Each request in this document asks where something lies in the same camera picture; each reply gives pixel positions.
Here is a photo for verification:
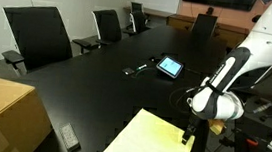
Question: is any brown cardboard box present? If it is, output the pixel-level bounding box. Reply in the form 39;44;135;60
0;74;58;152

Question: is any black camera on stand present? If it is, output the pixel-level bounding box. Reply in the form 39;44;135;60
251;13;263;25

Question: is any tan tape wad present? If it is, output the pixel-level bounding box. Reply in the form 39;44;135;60
208;117;227;137

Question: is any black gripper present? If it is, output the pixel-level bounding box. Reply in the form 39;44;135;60
181;114;211;148

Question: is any silver cable connector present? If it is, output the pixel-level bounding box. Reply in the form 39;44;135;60
252;99;272;117

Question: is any black conference webcam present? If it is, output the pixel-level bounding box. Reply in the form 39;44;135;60
205;5;216;17

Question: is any wooden credenza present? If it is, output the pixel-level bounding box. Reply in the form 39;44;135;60
164;13;252;52

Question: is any yellow towel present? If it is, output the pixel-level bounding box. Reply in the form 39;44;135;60
98;104;198;152

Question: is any small grey remote control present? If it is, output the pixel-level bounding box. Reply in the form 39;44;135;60
56;121;83;152

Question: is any black tablet cable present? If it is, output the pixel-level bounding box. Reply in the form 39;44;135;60
181;66;211;79

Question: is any tablet with lit screen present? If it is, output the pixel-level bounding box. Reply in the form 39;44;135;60
154;54;186;80

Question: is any small black adapter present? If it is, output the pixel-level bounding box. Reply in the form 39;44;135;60
121;66;137;77

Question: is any white marker pen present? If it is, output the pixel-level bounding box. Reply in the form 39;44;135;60
136;62;148;72

